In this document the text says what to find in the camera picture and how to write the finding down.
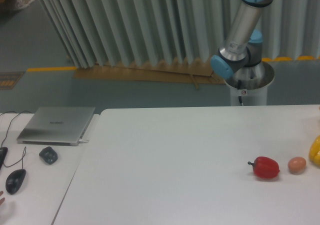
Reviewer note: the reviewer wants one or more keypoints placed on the red bell pepper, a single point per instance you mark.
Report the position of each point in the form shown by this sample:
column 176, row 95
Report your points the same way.
column 265, row 167

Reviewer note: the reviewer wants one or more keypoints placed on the yellow bell pepper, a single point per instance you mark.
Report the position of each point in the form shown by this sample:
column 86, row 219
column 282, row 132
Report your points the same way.
column 314, row 151

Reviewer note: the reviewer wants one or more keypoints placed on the white usb plug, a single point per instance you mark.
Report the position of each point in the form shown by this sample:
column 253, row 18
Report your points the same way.
column 81, row 141

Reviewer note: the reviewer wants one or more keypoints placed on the black computer mouse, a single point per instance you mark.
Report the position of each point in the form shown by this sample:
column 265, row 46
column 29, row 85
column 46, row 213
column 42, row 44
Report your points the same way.
column 15, row 180

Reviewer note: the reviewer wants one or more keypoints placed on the silver laptop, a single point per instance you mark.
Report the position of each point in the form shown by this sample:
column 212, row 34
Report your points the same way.
column 57, row 125

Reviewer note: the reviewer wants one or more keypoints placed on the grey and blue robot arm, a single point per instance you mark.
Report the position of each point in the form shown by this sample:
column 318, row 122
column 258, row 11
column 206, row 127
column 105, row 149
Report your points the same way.
column 242, row 30

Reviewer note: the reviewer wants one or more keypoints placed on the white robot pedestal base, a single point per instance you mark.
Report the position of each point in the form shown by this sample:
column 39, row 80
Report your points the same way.
column 249, row 85

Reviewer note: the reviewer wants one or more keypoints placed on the black earbuds case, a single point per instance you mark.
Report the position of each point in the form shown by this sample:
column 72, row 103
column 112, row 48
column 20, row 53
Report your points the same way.
column 48, row 155

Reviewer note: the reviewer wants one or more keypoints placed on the grey folding partition screen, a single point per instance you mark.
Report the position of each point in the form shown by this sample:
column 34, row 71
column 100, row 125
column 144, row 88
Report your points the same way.
column 139, row 31

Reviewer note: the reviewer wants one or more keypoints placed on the brown cardboard sheet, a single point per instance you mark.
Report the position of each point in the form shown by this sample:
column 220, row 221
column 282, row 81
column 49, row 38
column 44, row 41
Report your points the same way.
column 114, row 73

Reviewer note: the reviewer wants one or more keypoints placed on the black keyboard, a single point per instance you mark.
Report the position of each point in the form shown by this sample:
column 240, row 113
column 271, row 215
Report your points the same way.
column 3, row 154

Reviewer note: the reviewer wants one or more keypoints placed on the brown egg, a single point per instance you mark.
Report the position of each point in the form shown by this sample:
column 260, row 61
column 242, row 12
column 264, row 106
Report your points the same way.
column 297, row 165

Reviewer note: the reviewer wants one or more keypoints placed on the person's hand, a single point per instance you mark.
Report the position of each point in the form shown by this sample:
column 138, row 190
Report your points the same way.
column 2, row 198

